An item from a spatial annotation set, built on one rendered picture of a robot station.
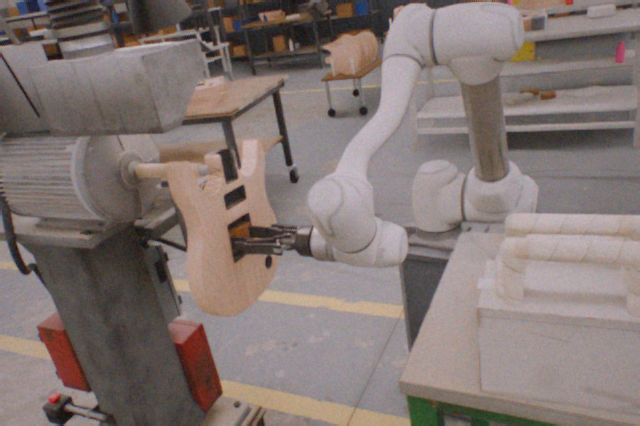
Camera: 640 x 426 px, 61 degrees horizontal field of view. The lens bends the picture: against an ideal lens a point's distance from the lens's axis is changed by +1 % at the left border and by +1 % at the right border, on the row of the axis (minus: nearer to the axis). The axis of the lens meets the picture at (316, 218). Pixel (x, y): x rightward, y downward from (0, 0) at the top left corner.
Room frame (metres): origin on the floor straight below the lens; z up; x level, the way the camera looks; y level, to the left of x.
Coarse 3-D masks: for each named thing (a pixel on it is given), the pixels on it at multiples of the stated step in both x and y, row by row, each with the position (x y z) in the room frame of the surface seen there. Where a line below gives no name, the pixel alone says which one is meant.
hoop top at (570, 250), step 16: (512, 240) 0.68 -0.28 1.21; (528, 240) 0.67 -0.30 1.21; (544, 240) 0.67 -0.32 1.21; (560, 240) 0.66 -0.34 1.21; (576, 240) 0.65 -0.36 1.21; (592, 240) 0.64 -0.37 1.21; (608, 240) 0.64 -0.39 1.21; (528, 256) 0.66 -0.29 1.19; (544, 256) 0.65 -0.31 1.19; (560, 256) 0.64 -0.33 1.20; (576, 256) 0.63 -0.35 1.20; (592, 256) 0.63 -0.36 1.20; (608, 256) 0.62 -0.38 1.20; (624, 256) 0.61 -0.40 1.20
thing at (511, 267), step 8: (504, 256) 0.68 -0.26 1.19; (512, 256) 0.67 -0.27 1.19; (504, 264) 0.68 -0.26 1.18; (512, 264) 0.67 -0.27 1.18; (520, 264) 0.67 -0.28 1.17; (504, 272) 0.68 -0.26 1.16; (512, 272) 0.67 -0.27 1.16; (520, 272) 0.67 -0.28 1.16; (504, 280) 0.68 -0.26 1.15; (512, 280) 0.67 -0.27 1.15; (520, 280) 0.67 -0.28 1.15; (504, 288) 0.68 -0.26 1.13; (512, 288) 0.67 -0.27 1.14; (520, 288) 0.67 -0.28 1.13; (512, 296) 0.67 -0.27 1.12; (520, 296) 0.67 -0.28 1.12; (504, 304) 0.68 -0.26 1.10; (512, 304) 0.67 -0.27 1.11; (520, 304) 0.67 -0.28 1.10
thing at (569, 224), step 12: (516, 216) 0.75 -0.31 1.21; (528, 216) 0.75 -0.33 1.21; (540, 216) 0.74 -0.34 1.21; (552, 216) 0.73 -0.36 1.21; (564, 216) 0.73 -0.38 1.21; (576, 216) 0.72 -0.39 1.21; (588, 216) 0.71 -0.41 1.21; (600, 216) 0.71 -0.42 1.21; (612, 216) 0.70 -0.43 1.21; (624, 216) 0.69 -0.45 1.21; (636, 216) 0.69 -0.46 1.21; (516, 228) 0.74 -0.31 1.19; (528, 228) 0.74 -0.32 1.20; (540, 228) 0.73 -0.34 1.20; (552, 228) 0.72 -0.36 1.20; (564, 228) 0.71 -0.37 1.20; (576, 228) 0.71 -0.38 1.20; (588, 228) 0.70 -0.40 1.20; (600, 228) 0.69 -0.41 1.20; (612, 228) 0.69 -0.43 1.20; (624, 228) 0.68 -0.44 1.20; (636, 228) 0.67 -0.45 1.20
